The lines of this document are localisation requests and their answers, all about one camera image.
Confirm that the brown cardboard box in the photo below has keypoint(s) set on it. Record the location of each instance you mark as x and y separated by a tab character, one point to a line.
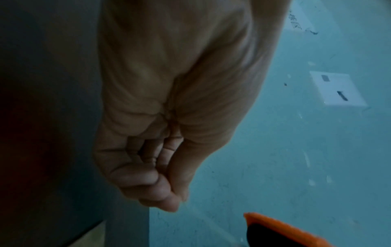
93	237

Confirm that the person's left hand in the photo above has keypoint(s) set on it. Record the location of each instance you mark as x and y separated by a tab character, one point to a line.
183	84

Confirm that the orange tape dispenser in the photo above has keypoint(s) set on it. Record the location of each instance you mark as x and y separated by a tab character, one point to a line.
281	229

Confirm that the white paper label on wall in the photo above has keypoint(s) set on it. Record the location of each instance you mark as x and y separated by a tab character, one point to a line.
345	82

